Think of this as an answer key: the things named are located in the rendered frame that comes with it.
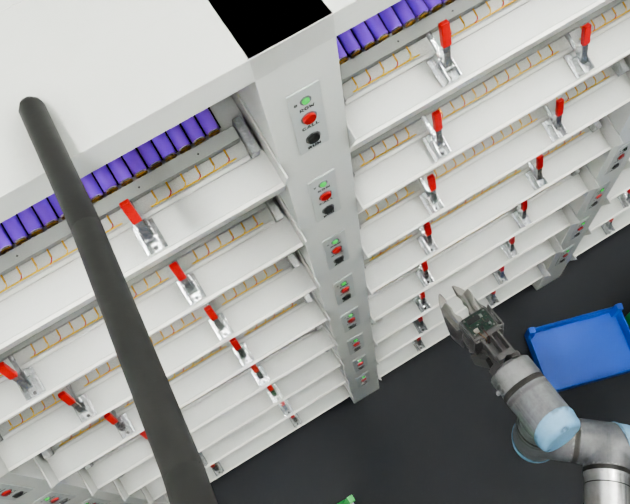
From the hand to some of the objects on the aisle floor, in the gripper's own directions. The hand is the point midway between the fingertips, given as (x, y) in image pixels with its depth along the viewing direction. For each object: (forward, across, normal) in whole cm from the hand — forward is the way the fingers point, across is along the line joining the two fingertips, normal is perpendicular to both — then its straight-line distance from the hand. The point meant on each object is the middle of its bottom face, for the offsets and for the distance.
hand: (449, 296), depth 157 cm
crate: (-17, -72, +86) cm, 114 cm away
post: (+29, +21, +79) cm, 86 cm away
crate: (-4, -44, +84) cm, 95 cm away
